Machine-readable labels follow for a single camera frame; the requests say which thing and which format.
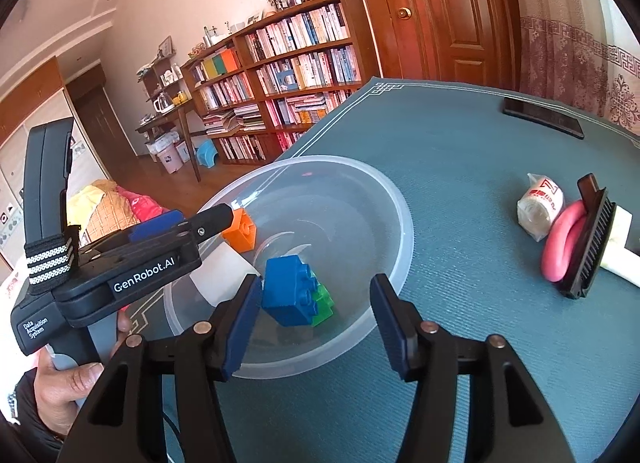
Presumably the patterned curtain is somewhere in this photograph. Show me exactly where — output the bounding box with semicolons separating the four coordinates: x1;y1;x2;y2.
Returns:
518;0;639;135

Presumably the wooden bookshelf with books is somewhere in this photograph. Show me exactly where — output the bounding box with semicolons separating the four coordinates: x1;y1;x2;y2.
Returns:
181;0;380;165

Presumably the blue plastic stool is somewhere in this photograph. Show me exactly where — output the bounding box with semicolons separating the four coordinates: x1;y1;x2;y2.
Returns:
195;139;218;168

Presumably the teal table mat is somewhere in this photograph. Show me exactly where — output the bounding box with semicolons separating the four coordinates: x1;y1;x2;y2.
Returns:
112;77;640;463

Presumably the brown lipstick tube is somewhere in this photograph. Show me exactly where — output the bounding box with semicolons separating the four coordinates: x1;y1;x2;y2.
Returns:
577;173;600;212

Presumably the black smartphone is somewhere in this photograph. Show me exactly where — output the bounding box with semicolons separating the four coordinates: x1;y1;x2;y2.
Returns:
502;97;585;139

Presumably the dark wardrobe door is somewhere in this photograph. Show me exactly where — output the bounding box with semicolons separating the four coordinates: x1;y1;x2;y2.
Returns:
66;64;137;183

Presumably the green toy brick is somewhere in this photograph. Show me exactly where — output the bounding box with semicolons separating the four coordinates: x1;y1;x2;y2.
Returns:
311;284;334;327

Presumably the brown wooden door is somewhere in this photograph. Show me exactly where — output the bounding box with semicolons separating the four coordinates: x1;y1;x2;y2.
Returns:
366;0;522;90

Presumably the white sponge in bowl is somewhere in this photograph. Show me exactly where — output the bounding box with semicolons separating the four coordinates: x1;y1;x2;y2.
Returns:
190;242;260;306

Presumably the clear plastic bowl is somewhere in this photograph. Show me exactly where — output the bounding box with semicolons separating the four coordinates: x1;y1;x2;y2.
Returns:
164;156;414;379

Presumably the blue toy brick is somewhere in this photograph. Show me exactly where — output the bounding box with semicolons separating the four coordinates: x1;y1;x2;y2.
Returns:
262;255;319;327

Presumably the white wrapped packet red print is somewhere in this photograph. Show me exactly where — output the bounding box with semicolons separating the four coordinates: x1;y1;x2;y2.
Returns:
516;173;564;242

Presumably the colourful bedding pile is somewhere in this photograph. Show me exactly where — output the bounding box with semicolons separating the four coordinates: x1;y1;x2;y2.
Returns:
66;179;167;245

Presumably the pink waste bin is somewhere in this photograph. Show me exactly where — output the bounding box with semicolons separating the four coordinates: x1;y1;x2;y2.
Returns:
156;144;183;174

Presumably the orange toy brick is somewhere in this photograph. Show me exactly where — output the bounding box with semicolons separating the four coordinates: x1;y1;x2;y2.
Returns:
221;208;257;253

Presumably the person's left hand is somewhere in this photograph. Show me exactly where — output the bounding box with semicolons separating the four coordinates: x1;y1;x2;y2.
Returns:
34;348;104;437

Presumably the black white brush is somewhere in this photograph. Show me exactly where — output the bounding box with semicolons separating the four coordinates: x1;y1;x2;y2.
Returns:
558;188;639;299

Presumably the small wooden side table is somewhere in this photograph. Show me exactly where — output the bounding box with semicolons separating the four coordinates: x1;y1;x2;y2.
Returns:
137;99;202;182

